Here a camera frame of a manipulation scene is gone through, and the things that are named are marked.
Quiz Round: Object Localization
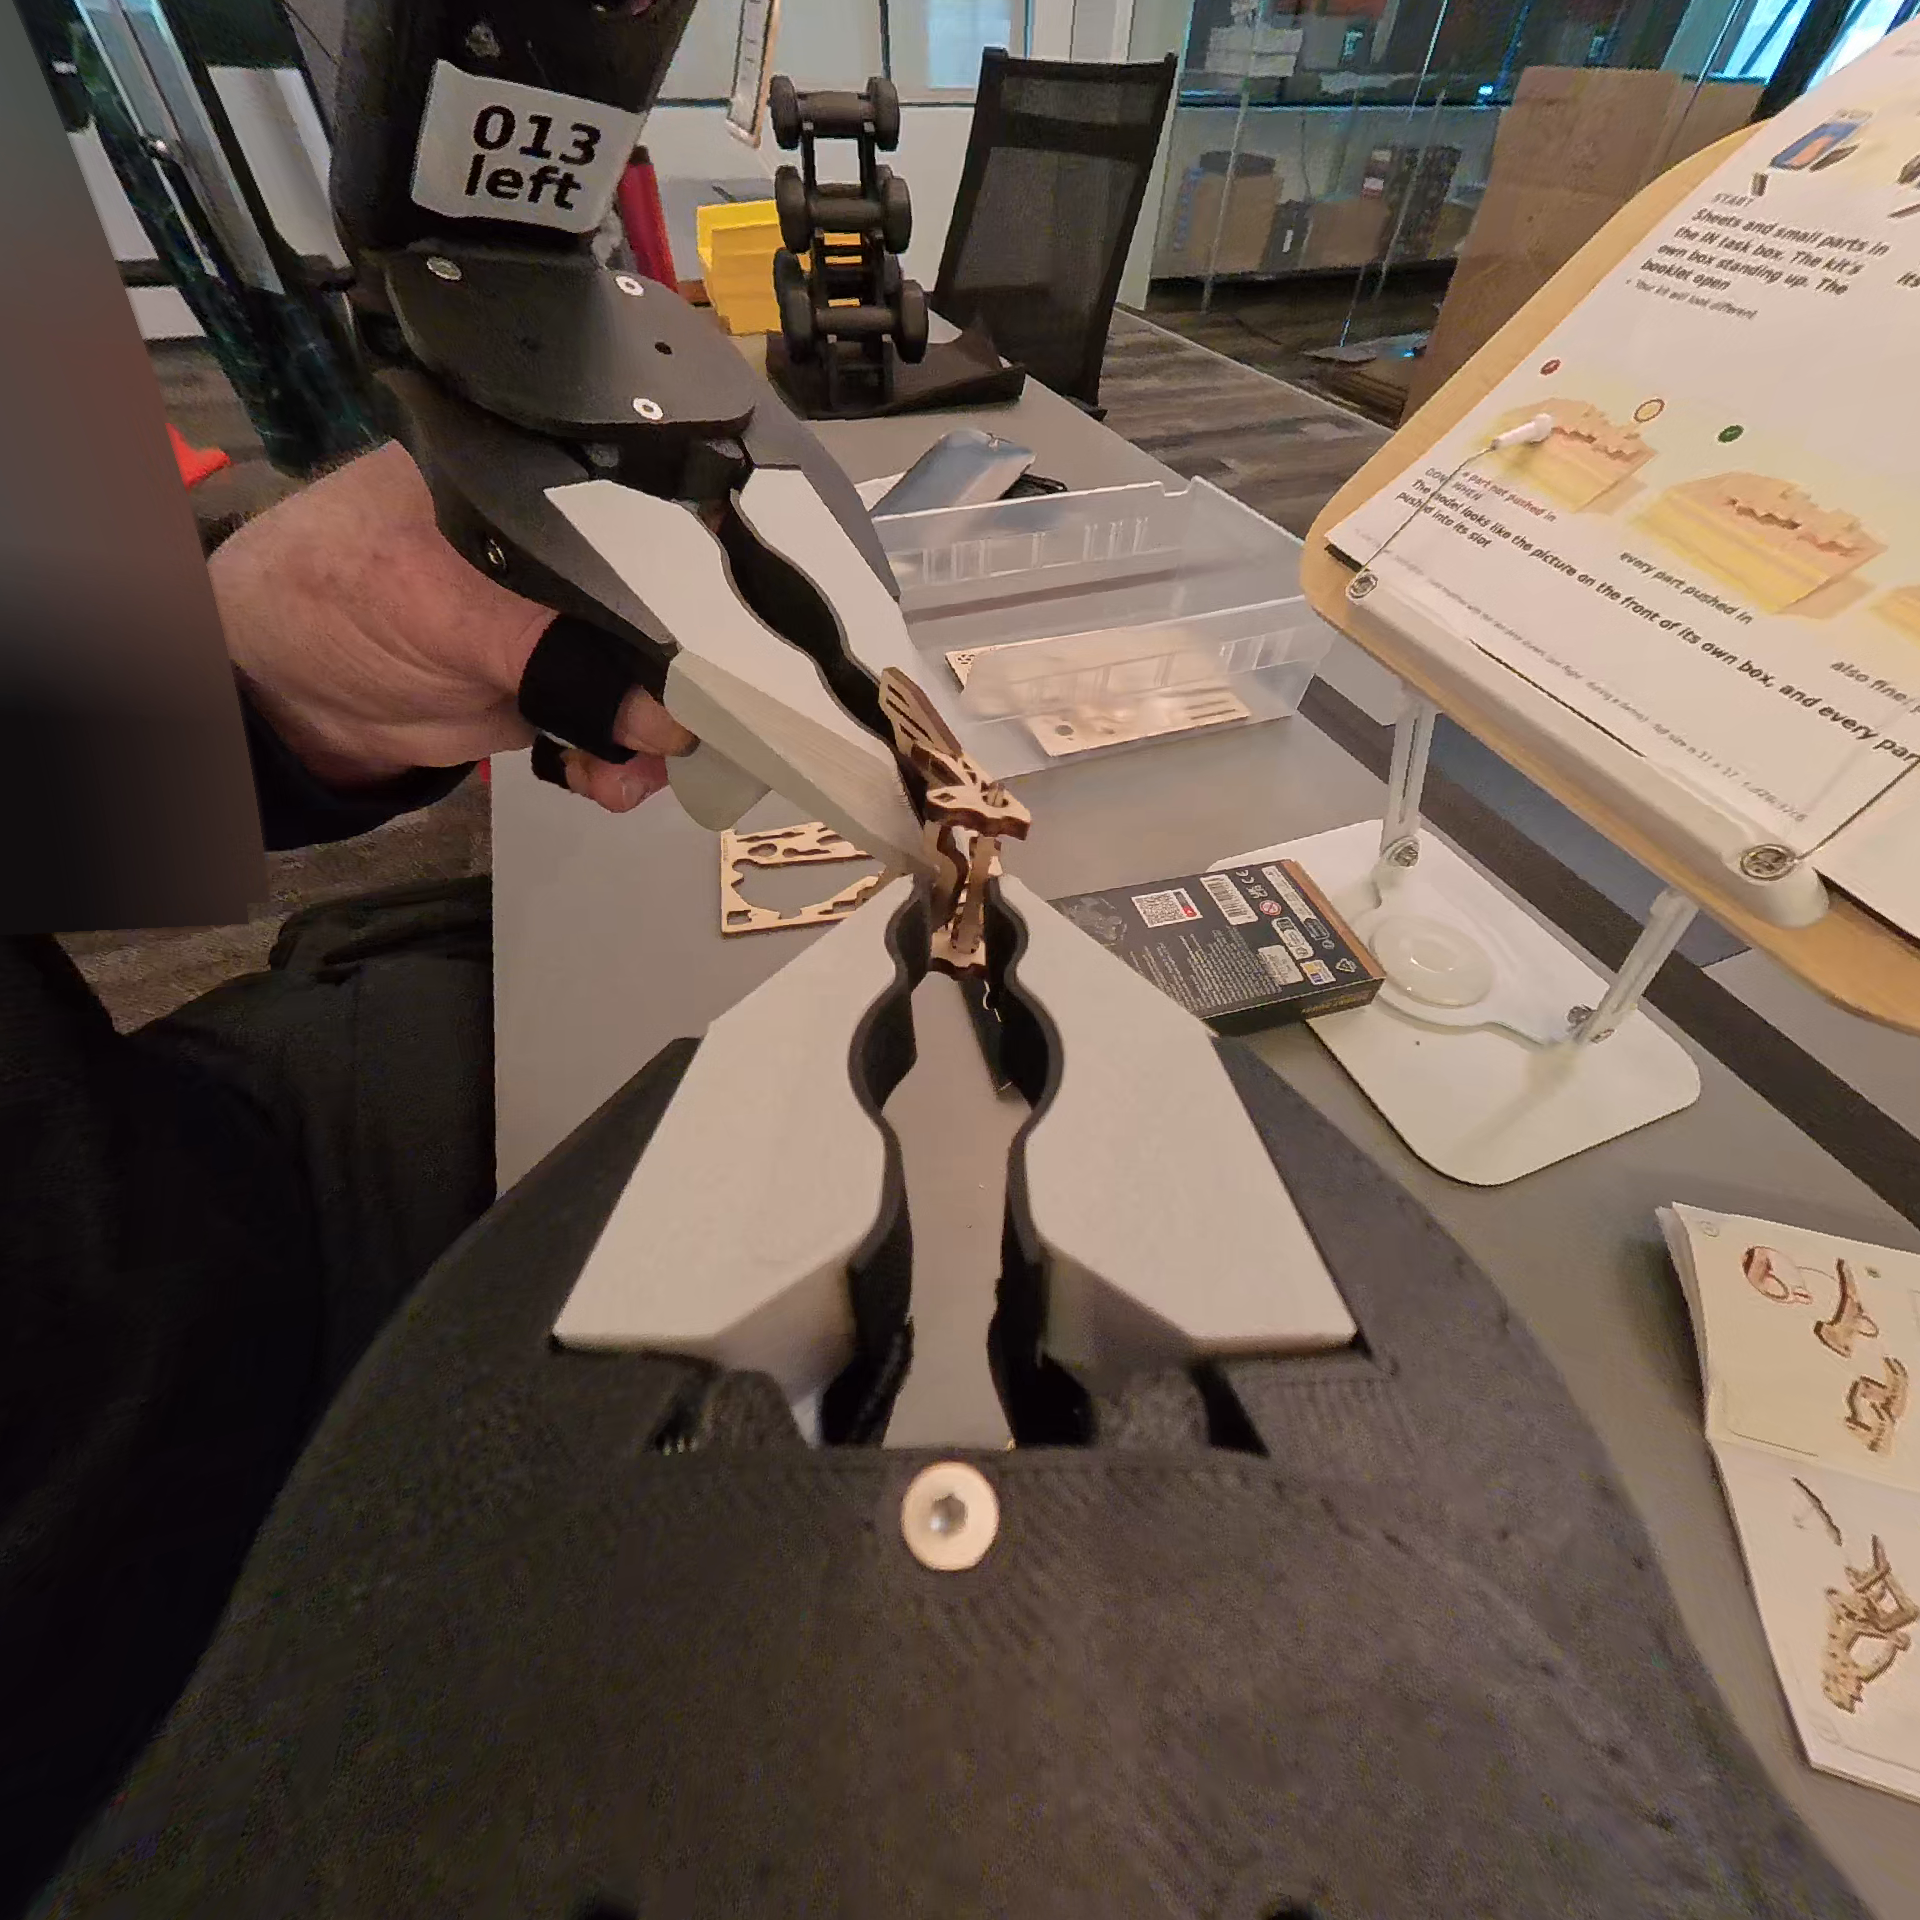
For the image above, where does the clear plastic bin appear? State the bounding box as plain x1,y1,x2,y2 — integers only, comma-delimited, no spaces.
862,478,1340,760

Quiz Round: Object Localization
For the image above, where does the rack of black dumbbells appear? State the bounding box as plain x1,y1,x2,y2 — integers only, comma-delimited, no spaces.
766,72,936,418

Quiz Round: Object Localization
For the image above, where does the person's left hand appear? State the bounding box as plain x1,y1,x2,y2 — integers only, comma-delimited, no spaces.
208,439,705,817

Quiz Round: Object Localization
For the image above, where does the black packaging box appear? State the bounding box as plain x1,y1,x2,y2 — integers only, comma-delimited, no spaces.
1050,857,1390,1041

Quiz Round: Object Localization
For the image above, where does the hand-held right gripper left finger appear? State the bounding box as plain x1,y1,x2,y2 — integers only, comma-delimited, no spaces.
550,882,922,1449

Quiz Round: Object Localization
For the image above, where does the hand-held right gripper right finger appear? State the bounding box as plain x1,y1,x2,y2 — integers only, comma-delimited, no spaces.
990,873,1365,1449

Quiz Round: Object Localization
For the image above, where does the yellow storage bin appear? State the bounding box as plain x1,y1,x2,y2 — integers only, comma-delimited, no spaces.
694,201,794,336

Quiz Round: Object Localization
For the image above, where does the wooden book stand white base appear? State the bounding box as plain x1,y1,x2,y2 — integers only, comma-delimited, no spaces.
1206,112,1920,1186

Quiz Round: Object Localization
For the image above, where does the silver foil bag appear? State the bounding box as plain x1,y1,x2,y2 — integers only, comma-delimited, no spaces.
867,427,1066,521

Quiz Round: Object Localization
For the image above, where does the printed instruction sheet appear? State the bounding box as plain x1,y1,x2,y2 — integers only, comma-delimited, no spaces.
1328,24,1920,904

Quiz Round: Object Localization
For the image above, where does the wooden model assembly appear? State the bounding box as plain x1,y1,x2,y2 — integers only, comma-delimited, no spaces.
878,667,1038,976

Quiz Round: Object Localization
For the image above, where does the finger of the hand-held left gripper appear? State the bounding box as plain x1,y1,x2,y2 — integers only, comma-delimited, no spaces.
725,424,929,789
545,478,942,895

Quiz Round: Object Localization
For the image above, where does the emptied wooden parts sheet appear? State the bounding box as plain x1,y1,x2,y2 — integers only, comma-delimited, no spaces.
721,817,922,939

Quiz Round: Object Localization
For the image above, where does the red bottle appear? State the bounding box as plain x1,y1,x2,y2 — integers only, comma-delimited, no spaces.
619,143,681,296

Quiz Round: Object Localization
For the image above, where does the cardboard box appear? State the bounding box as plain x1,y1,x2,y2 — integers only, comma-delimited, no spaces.
1410,67,1764,424

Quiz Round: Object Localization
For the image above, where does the black mesh office chair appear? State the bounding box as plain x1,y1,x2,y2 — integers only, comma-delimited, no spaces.
932,49,1182,425

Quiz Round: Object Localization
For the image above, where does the assembly booklet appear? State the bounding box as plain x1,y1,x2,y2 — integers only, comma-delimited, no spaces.
1657,1201,1920,1801

